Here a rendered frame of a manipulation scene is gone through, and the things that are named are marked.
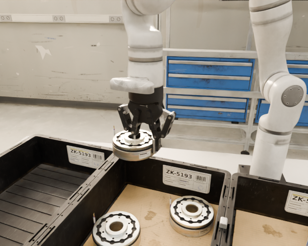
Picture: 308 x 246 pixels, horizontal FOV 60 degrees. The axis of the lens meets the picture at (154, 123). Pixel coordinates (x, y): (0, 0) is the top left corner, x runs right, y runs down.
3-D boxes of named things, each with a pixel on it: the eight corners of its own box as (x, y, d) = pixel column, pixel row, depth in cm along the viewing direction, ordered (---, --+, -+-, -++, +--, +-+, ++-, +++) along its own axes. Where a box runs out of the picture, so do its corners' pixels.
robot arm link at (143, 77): (107, 90, 52) (105, 57, 50) (135, 78, 61) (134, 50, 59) (149, 95, 48) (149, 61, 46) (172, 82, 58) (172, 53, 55)
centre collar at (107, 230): (111, 217, 60) (111, 215, 60) (131, 222, 59) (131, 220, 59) (100, 233, 56) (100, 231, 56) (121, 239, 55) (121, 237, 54)
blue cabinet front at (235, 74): (165, 116, 250) (166, 55, 227) (245, 121, 239) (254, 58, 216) (165, 117, 247) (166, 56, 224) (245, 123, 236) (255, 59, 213)
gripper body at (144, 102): (170, 79, 58) (169, 119, 61) (136, 75, 61) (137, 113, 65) (156, 87, 51) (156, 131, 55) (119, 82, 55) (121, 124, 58)
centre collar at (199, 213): (185, 200, 66) (185, 198, 65) (205, 206, 64) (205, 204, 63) (178, 213, 62) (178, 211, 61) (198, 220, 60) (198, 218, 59)
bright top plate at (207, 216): (179, 193, 69) (179, 191, 69) (218, 205, 65) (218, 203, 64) (163, 218, 61) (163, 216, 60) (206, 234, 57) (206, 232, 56)
